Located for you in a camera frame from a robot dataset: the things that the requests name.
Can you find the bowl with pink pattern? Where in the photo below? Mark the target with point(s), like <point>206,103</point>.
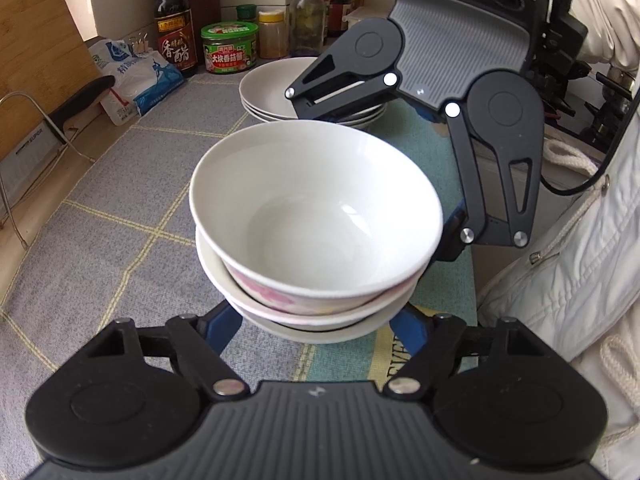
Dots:
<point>222,279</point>

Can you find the bamboo cutting board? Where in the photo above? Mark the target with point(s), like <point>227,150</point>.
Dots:
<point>42,52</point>

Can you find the grey checked table mat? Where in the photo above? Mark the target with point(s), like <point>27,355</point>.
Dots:
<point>120,244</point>

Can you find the yellow lidded spice jar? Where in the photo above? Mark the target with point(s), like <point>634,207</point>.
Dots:
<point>273,34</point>

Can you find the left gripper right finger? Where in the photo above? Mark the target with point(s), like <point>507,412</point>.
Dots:
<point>498,393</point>

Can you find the green capped bottle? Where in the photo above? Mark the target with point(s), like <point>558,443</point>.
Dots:
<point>246,12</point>

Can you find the white plate with fruit print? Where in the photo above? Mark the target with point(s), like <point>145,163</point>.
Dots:
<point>262,90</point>

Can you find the metal wire rack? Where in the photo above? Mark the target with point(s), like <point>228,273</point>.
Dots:
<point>35,158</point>

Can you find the steel kitchen knife black handle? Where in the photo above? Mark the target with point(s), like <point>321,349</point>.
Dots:
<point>21,113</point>

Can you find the white blue salt bag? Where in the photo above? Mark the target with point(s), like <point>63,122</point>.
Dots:
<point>141,79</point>

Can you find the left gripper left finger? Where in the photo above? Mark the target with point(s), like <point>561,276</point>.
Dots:
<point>132,394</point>

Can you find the green lidded sauce jar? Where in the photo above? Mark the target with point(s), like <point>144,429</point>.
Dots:
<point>229,47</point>

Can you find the dark vinegar bottle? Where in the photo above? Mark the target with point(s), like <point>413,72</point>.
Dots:
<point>175,35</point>

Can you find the metal binder clip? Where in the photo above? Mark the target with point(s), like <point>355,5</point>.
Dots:
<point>139,44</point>

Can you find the small white bowl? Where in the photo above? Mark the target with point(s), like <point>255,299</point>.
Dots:
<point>357,330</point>

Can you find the clear glass bottle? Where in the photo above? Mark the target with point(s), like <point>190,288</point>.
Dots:
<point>306,28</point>

